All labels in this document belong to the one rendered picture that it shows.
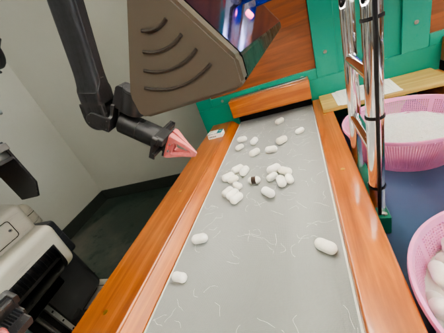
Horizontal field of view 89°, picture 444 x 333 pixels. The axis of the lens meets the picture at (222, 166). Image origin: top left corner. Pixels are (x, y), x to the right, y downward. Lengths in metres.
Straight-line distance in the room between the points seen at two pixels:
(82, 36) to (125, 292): 0.50
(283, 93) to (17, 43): 2.26
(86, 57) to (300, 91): 0.65
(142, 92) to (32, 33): 2.37
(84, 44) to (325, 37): 0.71
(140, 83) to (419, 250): 0.38
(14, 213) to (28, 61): 1.96
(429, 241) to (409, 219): 0.14
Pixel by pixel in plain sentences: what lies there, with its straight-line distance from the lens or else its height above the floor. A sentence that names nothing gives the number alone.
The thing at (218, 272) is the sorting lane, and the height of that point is 0.74.
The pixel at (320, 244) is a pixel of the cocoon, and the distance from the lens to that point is 0.40.
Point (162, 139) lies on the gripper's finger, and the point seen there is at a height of 0.93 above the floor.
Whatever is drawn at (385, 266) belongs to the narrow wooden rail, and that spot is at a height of 0.76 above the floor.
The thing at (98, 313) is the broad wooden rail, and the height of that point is 0.77.
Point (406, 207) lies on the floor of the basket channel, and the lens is 0.58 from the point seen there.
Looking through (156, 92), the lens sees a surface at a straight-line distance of 0.16.
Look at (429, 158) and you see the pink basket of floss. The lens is 0.65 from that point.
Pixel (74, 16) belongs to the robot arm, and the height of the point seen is 1.20.
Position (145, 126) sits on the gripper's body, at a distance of 0.59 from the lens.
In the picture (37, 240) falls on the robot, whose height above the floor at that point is 0.79.
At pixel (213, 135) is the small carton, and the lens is 0.88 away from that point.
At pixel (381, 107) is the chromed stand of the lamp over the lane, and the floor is 0.92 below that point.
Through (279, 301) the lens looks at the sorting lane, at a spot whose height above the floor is 0.74.
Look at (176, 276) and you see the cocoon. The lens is 0.45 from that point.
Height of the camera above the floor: 1.07
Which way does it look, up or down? 27 degrees down
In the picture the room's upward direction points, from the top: 22 degrees counter-clockwise
